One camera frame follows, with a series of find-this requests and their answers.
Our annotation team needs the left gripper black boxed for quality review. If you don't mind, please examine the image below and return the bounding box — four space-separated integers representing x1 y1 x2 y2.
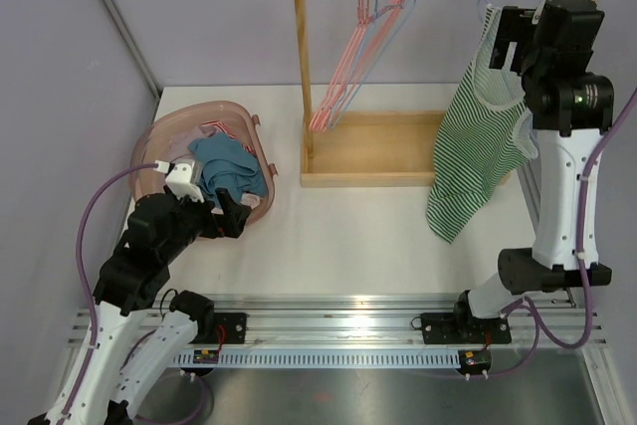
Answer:
160 187 251 263

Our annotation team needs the blue wire hanger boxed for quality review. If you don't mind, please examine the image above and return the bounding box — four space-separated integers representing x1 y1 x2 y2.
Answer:
327 0 418 130
476 0 524 98

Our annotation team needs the teal blue tank top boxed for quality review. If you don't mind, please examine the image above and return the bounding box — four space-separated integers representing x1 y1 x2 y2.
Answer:
188 132 268 203

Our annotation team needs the red white striped tank top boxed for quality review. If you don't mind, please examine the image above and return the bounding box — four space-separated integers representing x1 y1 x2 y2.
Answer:
198 120 256 156

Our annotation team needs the green white striped tank top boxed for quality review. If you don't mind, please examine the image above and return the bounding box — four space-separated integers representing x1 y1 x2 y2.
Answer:
426 4 538 244

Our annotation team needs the mauve pink tank top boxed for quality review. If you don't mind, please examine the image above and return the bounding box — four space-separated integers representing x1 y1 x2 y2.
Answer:
167 126 217 161

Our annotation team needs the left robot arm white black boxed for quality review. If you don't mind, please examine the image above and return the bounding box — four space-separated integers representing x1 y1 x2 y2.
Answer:
31 188 251 424

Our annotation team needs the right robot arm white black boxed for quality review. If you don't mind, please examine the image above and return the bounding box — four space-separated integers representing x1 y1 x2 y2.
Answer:
451 0 614 341

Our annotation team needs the pink translucent plastic basin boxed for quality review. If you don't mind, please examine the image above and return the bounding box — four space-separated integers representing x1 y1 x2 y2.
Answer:
129 101 277 237

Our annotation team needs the wooden clothes rack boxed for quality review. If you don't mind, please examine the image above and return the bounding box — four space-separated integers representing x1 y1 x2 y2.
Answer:
291 0 619 189

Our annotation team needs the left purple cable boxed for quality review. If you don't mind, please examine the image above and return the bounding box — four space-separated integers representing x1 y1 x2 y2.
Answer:
64 161 213 425

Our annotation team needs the purple cable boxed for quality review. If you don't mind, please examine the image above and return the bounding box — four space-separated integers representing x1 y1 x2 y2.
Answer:
64 161 213 425
412 0 637 379

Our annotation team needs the white slotted cable duct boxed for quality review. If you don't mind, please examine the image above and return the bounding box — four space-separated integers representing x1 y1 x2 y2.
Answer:
169 348 460 369

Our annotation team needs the aluminium mounting rail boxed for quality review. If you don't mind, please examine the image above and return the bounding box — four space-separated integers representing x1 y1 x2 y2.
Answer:
74 294 608 346

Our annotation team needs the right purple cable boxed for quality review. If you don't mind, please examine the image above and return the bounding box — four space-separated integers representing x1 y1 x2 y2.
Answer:
412 0 637 379

